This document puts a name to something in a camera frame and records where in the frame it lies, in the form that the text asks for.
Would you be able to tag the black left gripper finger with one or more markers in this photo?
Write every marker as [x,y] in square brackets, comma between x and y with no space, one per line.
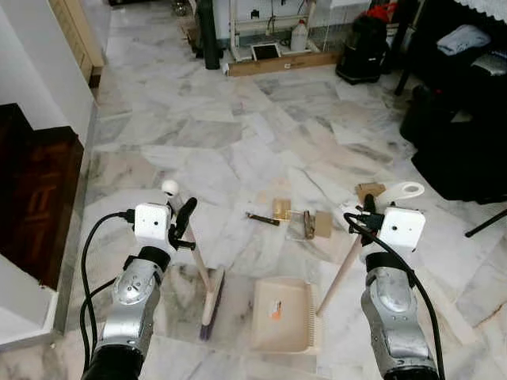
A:
[188,214]

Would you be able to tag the wooden broom with white knob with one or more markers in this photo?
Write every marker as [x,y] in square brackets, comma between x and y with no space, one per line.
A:
[212,305]

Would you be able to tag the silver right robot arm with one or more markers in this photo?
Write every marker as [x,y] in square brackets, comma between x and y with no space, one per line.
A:
[392,317]

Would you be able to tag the flat brown wrapper piece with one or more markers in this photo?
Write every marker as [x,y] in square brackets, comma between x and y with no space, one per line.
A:
[321,224]

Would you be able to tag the clear plastic wrapper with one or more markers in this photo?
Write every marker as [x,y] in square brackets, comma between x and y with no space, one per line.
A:
[295,231]

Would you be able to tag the thin dark stick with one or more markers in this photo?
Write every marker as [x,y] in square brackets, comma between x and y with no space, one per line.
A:
[261,218]

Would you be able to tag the small gold box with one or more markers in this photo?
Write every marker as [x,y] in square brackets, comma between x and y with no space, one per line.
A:
[282,208]

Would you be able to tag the small round black bag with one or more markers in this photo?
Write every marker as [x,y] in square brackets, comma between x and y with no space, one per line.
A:
[420,115]

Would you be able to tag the large black bag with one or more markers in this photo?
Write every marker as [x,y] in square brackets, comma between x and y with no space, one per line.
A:
[467,166]

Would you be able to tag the black tripod leg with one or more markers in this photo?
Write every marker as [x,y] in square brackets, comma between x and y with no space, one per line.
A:
[485,224]

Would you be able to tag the dark wooden cabinet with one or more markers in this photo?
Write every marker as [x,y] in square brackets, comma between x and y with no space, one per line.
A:
[40,198]

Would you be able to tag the black vacuum cleaner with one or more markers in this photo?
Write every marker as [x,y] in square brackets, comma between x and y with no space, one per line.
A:
[360,51]

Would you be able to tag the black table leg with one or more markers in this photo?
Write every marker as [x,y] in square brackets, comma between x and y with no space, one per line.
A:
[405,47]

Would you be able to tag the long wooden plank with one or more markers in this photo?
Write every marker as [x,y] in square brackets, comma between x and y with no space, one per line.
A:
[277,63]

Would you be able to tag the white framed treadle pedal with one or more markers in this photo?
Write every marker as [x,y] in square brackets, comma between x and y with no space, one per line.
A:
[265,52]

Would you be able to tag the black upright tube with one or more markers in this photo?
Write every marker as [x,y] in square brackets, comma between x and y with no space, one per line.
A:
[208,36]

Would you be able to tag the white plastic jug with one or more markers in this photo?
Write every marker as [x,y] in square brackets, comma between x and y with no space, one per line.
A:
[299,37]

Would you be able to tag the grey lidded appliance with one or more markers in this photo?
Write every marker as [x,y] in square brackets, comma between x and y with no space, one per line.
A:
[491,65]

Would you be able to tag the white grey fabric bag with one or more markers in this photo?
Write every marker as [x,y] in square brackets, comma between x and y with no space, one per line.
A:
[463,39]

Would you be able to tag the red cloth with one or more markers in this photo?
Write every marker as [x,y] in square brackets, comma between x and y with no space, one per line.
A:
[380,11]

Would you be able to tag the light wooden louvre door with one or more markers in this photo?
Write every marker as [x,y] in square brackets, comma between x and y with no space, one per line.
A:
[75,32]

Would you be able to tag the table with white lace cloth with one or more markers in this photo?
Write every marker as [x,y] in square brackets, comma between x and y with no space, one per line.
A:
[483,6]

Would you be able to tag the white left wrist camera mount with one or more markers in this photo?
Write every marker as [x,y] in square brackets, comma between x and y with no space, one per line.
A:
[152,222]

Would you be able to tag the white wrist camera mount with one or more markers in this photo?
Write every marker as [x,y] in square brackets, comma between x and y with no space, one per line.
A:
[152,222]
[400,229]

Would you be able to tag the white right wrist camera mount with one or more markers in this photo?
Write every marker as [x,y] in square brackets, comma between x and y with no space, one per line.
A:
[400,229]

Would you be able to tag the white sewing table frame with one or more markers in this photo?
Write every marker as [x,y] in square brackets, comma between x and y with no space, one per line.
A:
[234,32]

